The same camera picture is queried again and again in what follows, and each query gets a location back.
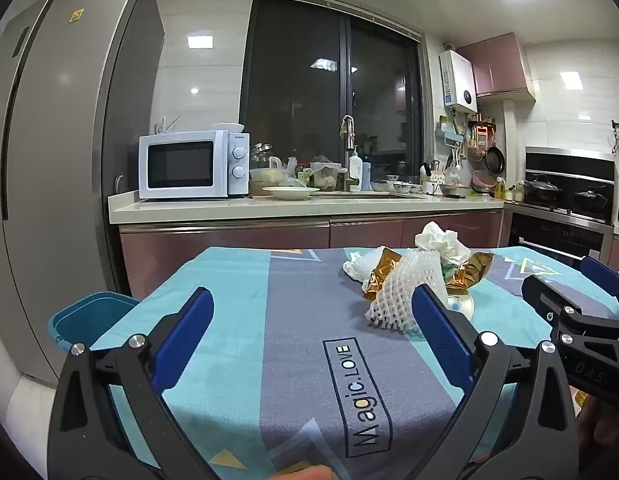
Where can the large white tissue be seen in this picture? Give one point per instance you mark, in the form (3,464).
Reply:
(439,242)

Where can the steel sink faucet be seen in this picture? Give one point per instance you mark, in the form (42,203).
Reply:
(348,135)

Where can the white soap bottle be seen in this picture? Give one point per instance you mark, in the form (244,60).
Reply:
(355,172)

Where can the white blue-dotted paper cup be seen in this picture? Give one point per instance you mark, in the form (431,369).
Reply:
(462,308)

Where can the person's right hand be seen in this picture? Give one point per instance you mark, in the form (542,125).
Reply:
(604,432)

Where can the white shallow plate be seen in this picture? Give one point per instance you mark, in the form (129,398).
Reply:
(289,192)

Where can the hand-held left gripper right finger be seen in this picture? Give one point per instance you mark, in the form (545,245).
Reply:
(442,332)

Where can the blue wall rack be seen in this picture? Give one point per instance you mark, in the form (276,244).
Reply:
(449,135)

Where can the clear plastic food container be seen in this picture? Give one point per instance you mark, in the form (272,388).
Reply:
(264,180)

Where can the gold foil wrapper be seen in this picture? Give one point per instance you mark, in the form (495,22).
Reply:
(382,266)
(472,270)

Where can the green orange snack wrapper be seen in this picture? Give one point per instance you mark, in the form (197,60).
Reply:
(447,271)

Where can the dark kitchen window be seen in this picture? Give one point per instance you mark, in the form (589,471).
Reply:
(299,85)

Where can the blue plastic bin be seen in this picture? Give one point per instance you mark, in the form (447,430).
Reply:
(89,315)

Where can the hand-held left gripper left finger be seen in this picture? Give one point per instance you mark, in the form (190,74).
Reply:
(184,332)

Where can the teal grey printed tablecloth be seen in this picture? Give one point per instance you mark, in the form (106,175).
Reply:
(289,335)

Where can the black hanging frying pan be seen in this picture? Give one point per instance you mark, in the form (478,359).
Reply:
(494,160)

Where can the white microwave oven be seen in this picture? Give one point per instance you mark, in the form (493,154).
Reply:
(182,139)

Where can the pink wall cabinet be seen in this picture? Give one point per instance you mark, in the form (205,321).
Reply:
(494,65)

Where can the small white tissue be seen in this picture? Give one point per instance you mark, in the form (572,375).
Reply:
(358,266)

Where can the person's left hand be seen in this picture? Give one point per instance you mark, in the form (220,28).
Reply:
(307,474)

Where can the white water heater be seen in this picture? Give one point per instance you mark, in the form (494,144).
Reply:
(457,80)

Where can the black built-in oven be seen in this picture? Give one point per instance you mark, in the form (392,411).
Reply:
(554,237)

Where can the pink base cabinets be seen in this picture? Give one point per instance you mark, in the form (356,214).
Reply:
(229,245)

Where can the black wok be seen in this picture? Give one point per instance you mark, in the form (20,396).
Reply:
(542,192)
(589,201)

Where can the white foam fruit net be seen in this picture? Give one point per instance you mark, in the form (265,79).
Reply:
(399,285)

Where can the grey refrigerator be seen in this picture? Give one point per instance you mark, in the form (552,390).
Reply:
(54,160)

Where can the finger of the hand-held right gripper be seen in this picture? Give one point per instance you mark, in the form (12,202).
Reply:
(544,296)
(605,275)

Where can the white kitchen counter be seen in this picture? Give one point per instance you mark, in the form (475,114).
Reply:
(214,209)

